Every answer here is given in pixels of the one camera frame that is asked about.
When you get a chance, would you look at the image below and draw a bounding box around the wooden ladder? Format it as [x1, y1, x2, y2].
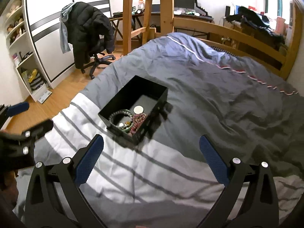
[123, 0, 152, 56]

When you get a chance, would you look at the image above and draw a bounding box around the black puffer jacket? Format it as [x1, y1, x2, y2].
[64, 2, 115, 69]

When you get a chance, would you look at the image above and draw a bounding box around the green jade bangle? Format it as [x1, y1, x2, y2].
[119, 109, 133, 132]

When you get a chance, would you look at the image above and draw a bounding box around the white shelf unit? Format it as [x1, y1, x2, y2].
[1, 0, 52, 104]

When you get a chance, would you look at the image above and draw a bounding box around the white wardrobe with stripes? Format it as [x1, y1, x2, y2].
[25, 0, 111, 82]

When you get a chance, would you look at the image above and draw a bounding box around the black office chair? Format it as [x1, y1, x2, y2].
[80, 39, 116, 80]

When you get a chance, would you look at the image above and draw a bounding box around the dark wooden desk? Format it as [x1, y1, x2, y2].
[110, 4, 214, 39]

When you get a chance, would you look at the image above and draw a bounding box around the grey striped duvet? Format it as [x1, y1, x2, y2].
[35, 33, 303, 227]

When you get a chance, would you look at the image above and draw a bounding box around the red beaded bracelet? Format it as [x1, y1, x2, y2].
[128, 112, 149, 137]

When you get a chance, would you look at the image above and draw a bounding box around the black jewelry box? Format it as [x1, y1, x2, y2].
[98, 76, 168, 147]

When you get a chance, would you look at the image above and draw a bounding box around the black clothes pile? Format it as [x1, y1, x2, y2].
[226, 6, 285, 44]

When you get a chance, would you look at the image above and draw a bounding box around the wooden bed frame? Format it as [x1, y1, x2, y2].
[122, 0, 304, 81]

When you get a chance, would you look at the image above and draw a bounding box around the light blue cloth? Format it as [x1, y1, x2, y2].
[59, 2, 75, 54]

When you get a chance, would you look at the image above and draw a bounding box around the white round disc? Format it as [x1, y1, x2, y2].
[133, 105, 144, 114]

